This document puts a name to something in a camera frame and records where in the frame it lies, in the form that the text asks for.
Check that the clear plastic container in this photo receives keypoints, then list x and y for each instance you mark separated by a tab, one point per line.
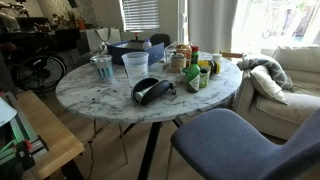
169	50

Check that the white bottle blue cap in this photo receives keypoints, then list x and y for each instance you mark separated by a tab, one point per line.
147	44

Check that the round marble table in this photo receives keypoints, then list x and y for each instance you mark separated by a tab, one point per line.
100	98

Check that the white window blinds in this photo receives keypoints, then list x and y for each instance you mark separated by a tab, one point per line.
140	15

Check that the grey patterned blanket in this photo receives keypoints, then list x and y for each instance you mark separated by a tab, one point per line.
276	70

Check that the dark chair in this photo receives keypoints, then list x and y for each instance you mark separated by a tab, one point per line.
160	39

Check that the beige sofa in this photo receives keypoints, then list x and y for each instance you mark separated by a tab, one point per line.
293	106

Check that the green bottle red cap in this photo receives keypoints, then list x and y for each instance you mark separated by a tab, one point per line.
193	75

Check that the small white bottle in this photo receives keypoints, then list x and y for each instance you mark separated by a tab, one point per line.
216	57

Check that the black sideboard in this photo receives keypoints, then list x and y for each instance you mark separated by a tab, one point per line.
63	36

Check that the beige pillow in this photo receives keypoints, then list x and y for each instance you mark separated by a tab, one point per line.
266	85

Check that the wooden bench table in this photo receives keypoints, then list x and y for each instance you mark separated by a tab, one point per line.
50	130

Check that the green lid jar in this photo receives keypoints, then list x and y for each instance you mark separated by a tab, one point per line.
203	78

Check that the brown jar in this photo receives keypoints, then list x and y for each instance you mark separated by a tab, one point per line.
178	61

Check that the white tube green cap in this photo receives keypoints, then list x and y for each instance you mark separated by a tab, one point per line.
141	94

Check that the wooden bar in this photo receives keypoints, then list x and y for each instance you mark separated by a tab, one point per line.
231	54

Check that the yellow jar black lid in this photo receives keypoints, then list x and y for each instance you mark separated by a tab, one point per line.
209	64

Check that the black bicycle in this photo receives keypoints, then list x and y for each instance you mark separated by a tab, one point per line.
40	71

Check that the large clear plastic cup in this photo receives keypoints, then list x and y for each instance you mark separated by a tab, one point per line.
136	68

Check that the white tote bag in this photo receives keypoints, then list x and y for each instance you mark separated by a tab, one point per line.
103	39

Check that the grey curtain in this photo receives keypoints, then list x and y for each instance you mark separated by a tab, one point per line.
211	23

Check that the white paper sheet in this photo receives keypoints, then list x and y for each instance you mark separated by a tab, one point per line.
6	112

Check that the black green robot mount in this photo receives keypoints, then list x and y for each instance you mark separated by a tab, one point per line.
20	146

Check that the orange jar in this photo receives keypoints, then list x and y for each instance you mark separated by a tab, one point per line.
80	23

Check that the orange food container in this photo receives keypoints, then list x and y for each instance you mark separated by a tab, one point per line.
184	50

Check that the blue fabric chair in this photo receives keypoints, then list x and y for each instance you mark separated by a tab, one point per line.
226	146

